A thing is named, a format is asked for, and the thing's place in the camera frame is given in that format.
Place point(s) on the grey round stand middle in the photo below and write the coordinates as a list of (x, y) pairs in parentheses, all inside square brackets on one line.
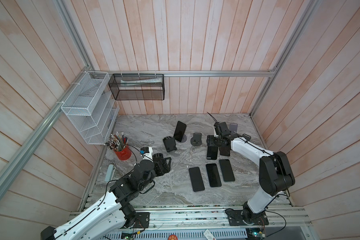
[(196, 140)]

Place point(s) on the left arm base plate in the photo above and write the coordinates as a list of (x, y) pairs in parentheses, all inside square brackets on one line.
[(141, 220)]

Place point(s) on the green smartphone on round stand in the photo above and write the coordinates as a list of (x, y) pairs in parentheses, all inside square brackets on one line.
[(180, 131)]

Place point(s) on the green-edged smartphone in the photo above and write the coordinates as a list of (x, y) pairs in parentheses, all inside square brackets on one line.
[(227, 171)]

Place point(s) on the black folding phone stand left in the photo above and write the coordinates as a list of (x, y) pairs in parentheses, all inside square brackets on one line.
[(170, 144)]

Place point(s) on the grey round empty phone stand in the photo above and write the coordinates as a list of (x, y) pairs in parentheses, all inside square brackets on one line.
[(247, 137)]

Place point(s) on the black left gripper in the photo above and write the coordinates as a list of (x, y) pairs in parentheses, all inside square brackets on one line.
[(166, 167)]

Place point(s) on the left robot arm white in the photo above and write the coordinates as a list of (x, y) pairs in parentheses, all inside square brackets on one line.
[(113, 210)]

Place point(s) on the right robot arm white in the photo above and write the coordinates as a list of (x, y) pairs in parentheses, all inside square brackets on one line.
[(275, 172)]

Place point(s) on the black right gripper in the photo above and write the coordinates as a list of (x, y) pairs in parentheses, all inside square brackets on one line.
[(209, 140)]

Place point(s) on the red pencil cup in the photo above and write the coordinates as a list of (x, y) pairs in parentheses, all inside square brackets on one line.
[(123, 154)]

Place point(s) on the purple smartphone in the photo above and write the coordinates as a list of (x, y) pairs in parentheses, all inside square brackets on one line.
[(196, 179)]

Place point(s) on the white wire mesh shelf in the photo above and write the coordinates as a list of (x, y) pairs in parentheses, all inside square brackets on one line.
[(90, 108)]

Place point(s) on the silver-edged smartphone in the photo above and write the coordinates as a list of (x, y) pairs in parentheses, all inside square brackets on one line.
[(225, 151)]

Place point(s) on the blue-edged smartphone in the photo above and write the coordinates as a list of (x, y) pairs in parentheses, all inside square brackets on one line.
[(213, 175)]

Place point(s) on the bundle of coloured pencils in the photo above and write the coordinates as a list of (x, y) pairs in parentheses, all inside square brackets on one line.
[(117, 142)]

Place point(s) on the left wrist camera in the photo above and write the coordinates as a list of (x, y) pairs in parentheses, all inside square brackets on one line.
[(146, 153)]

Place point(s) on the purple round stand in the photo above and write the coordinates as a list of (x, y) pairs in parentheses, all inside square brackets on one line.
[(233, 127)]

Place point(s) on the teal smartphone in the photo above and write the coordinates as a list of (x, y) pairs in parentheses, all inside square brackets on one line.
[(212, 152)]

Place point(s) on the black wire mesh basket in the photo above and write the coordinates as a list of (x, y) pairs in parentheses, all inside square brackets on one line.
[(137, 87)]

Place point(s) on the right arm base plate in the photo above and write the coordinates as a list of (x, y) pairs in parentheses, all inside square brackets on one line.
[(246, 218)]

